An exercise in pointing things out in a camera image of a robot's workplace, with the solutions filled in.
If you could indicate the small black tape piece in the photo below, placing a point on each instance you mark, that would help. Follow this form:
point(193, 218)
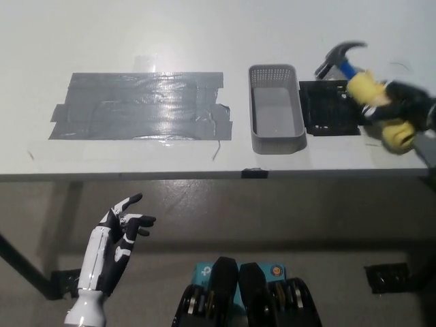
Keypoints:
point(254, 173)

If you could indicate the black plastic tray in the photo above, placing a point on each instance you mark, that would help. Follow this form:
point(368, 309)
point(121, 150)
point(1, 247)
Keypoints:
point(327, 109)

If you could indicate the grey duct tape patch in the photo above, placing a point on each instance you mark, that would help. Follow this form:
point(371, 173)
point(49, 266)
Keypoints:
point(136, 109)

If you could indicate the black and teal robot body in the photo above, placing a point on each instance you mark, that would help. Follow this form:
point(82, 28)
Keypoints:
point(252, 293)

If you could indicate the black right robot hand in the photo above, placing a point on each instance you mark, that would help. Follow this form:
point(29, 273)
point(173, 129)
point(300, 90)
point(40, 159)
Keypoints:
point(408, 102)

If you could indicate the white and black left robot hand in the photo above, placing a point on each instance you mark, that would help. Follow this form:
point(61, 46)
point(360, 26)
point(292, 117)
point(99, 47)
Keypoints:
point(98, 259)

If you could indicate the blue hammer with yellow cloth wrap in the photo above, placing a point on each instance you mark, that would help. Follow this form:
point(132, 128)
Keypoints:
point(366, 86)

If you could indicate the grey perforated plastic basket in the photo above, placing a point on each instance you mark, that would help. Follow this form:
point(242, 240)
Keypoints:
point(276, 116)

